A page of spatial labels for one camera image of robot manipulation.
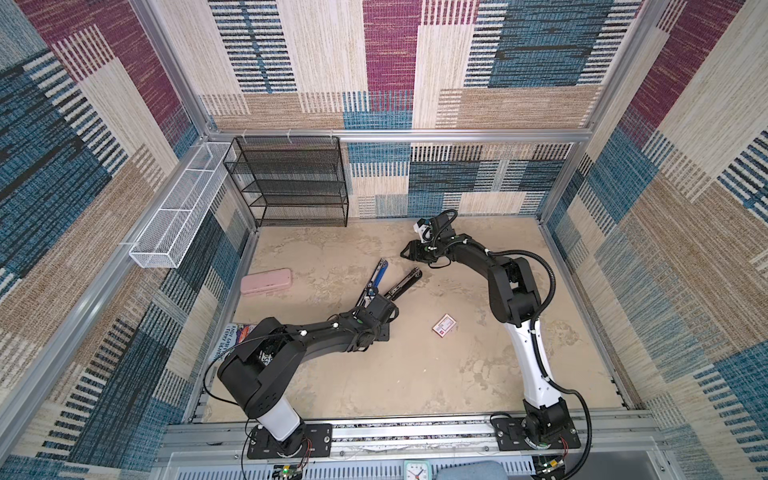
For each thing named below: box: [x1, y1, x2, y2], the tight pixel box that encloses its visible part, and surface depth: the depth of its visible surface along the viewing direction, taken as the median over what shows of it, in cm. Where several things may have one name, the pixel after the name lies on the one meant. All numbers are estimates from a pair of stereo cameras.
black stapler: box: [384, 266, 423, 301], surface depth 102 cm
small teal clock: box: [403, 460, 433, 480], surface depth 69 cm
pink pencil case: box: [240, 268, 292, 294], surface depth 104 cm
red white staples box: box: [432, 313, 457, 338], surface depth 93 cm
